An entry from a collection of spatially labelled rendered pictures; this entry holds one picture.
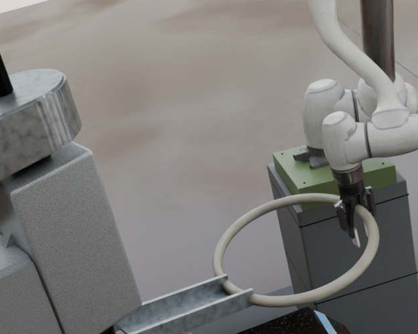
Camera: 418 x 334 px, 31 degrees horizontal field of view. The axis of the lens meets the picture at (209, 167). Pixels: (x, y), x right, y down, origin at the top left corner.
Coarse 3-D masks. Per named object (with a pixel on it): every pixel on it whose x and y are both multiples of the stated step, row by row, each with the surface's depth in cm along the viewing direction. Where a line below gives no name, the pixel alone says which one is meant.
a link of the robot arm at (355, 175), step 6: (360, 162) 218; (330, 168) 220; (354, 168) 216; (360, 168) 218; (336, 174) 218; (342, 174) 217; (348, 174) 217; (354, 174) 217; (360, 174) 218; (336, 180) 221; (342, 180) 218; (348, 180) 218; (354, 180) 218
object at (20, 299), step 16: (0, 240) 166; (0, 256) 159; (16, 256) 158; (0, 272) 154; (16, 272) 155; (32, 272) 158; (0, 288) 154; (16, 288) 156; (32, 288) 159; (0, 304) 155; (16, 304) 157; (32, 304) 160; (48, 304) 162; (0, 320) 156; (16, 320) 158; (32, 320) 161; (48, 320) 163
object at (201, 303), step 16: (192, 288) 207; (208, 288) 211; (144, 304) 198; (160, 304) 202; (176, 304) 205; (192, 304) 207; (208, 304) 198; (224, 304) 201; (240, 304) 204; (128, 320) 196; (144, 320) 199; (160, 320) 199; (176, 320) 192; (192, 320) 195; (208, 320) 198
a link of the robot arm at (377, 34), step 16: (368, 0) 230; (384, 0) 229; (368, 16) 234; (384, 16) 233; (368, 32) 239; (384, 32) 238; (368, 48) 243; (384, 48) 242; (384, 64) 246; (400, 80) 255; (368, 96) 254; (400, 96) 254; (416, 96) 258; (368, 112) 258; (416, 112) 259
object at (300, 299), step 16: (256, 208) 240; (272, 208) 240; (240, 224) 236; (368, 224) 217; (224, 240) 231; (368, 240) 212; (368, 256) 206; (224, 272) 220; (352, 272) 202; (224, 288) 213; (320, 288) 200; (336, 288) 200; (256, 304) 205; (272, 304) 202; (288, 304) 201
